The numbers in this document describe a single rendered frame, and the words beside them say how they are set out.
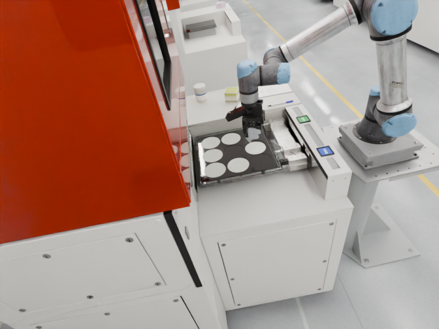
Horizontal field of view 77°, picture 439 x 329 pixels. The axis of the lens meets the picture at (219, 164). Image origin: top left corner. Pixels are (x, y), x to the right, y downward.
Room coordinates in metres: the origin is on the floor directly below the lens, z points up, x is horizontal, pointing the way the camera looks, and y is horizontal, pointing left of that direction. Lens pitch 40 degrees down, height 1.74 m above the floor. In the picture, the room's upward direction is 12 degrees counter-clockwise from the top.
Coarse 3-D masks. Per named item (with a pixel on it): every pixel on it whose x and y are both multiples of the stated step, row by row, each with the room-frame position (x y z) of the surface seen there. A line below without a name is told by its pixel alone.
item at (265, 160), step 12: (228, 132) 1.23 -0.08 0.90; (240, 132) 1.21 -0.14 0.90; (228, 144) 1.12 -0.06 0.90; (240, 144) 1.10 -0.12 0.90; (228, 156) 1.03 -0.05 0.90; (240, 156) 1.01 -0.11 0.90; (252, 156) 0.99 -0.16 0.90; (264, 156) 0.98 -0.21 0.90; (204, 168) 0.97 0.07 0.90; (228, 168) 0.94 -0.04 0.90; (252, 168) 0.91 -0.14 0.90; (264, 168) 0.89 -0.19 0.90; (204, 180) 0.90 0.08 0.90
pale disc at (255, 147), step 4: (248, 144) 1.09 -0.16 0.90; (252, 144) 1.08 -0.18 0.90; (256, 144) 1.07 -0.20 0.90; (260, 144) 1.07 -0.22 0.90; (264, 144) 1.06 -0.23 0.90; (248, 148) 1.06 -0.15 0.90; (252, 148) 1.05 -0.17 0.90; (256, 148) 1.04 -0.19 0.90; (260, 148) 1.04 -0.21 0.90; (264, 148) 1.03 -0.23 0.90; (248, 152) 1.03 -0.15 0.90; (252, 152) 1.02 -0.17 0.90; (256, 152) 1.01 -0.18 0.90; (260, 152) 1.01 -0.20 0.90
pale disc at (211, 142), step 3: (207, 138) 1.21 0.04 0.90; (210, 138) 1.20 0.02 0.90; (213, 138) 1.20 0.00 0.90; (216, 138) 1.19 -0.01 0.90; (204, 141) 1.19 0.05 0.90; (207, 141) 1.19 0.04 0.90; (210, 141) 1.18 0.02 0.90; (213, 141) 1.18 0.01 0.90; (216, 141) 1.17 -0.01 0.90; (219, 141) 1.16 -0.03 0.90; (201, 144) 1.17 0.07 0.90; (204, 144) 1.16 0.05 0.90; (207, 144) 1.16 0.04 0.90; (210, 144) 1.15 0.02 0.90; (213, 144) 1.15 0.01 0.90; (216, 144) 1.14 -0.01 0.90; (204, 147) 1.14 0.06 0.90; (207, 147) 1.14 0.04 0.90; (210, 147) 1.13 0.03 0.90; (213, 147) 1.13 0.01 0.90
